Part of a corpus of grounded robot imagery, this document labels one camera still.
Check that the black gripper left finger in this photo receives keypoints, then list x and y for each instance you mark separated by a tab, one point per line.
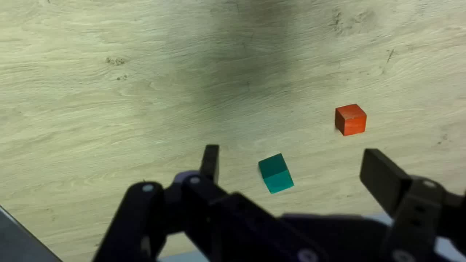
149	212

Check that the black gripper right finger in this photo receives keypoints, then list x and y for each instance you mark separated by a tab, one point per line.
421	210

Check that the orange wooden block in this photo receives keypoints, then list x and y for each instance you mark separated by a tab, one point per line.
350	119

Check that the green wooden block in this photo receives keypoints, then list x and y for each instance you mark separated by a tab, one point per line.
276	173

